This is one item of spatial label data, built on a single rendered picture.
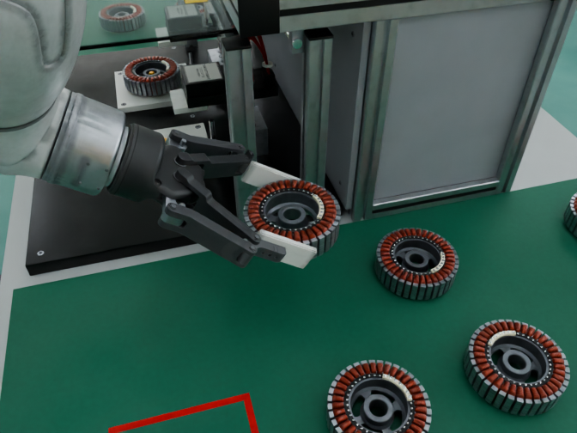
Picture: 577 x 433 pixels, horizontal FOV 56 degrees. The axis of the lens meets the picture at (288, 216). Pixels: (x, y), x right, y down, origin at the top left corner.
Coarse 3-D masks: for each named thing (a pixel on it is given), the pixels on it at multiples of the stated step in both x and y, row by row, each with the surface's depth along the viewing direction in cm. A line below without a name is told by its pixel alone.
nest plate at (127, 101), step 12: (120, 72) 114; (180, 72) 114; (120, 84) 110; (180, 84) 110; (120, 96) 106; (132, 96) 106; (144, 96) 106; (156, 96) 106; (168, 96) 106; (120, 108) 103; (132, 108) 104; (144, 108) 105
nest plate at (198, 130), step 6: (180, 126) 99; (186, 126) 99; (192, 126) 99; (198, 126) 99; (162, 132) 97; (168, 132) 97; (186, 132) 97; (192, 132) 97; (198, 132) 97; (204, 132) 97
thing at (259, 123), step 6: (258, 114) 94; (258, 120) 92; (258, 126) 91; (264, 126) 91; (258, 132) 91; (264, 132) 91; (258, 138) 92; (264, 138) 92; (258, 144) 92; (264, 144) 93; (258, 150) 93; (264, 150) 94
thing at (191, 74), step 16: (192, 64) 87; (208, 64) 87; (192, 80) 83; (208, 80) 83; (224, 80) 83; (256, 80) 88; (176, 96) 87; (192, 96) 84; (208, 96) 84; (224, 96) 85; (256, 96) 86; (176, 112) 85
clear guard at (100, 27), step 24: (96, 0) 69; (120, 0) 69; (144, 0) 69; (168, 0) 69; (216, 0) 69; (96, 24) 64; (120, 24) 64; (144, 24) 64; (168, 24) 64; (192, 24) 64; (216, 24) 64; (96, 48) 60
